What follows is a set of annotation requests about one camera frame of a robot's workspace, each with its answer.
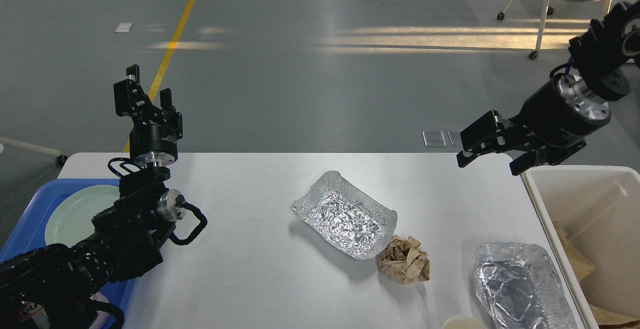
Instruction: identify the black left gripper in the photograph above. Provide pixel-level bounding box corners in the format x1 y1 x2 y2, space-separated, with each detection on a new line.
114 65 183 167

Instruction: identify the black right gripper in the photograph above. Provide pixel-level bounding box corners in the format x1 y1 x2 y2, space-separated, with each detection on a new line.
456 74 611 176

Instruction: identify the brown paper bag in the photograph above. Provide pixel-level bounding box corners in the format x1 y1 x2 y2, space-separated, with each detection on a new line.
551 221 597 282

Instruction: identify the light green plate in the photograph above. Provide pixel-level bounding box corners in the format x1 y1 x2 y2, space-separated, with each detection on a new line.
45 184 120 247

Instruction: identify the foil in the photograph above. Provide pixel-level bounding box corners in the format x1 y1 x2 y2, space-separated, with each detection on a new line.
473 242 579 329

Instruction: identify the white cup bottom edge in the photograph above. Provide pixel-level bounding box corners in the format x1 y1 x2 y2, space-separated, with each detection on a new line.
441 315 487 329

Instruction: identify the pink mug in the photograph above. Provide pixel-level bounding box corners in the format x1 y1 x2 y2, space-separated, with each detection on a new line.
89 292 111 329

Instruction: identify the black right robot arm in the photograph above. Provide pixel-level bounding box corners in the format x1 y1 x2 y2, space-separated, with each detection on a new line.
456 2 639 176

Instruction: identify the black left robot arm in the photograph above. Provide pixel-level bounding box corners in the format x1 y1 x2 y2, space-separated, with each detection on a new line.
0 64 208 329

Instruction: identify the white paper on floor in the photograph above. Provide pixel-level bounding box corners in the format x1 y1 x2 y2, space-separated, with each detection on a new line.
114 23 134 33

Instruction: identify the white plastic bin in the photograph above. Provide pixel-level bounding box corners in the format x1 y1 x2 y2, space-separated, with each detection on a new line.
522 165 640 329

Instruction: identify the white leg with caster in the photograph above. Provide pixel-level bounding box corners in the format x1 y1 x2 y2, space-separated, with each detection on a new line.
0 137 68 167

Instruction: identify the crumpled brown paper ball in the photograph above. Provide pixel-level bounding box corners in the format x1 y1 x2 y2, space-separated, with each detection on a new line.
377 234 431 285

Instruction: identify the blue plastic tray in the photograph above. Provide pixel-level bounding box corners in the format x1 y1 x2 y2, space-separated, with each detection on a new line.
1 179 149 329

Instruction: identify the aluminium foil tray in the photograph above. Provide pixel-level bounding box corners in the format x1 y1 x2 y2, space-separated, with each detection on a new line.
290 171 398 260

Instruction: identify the brown paper in bin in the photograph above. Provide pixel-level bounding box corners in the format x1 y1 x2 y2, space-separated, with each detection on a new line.
587 302 640 329

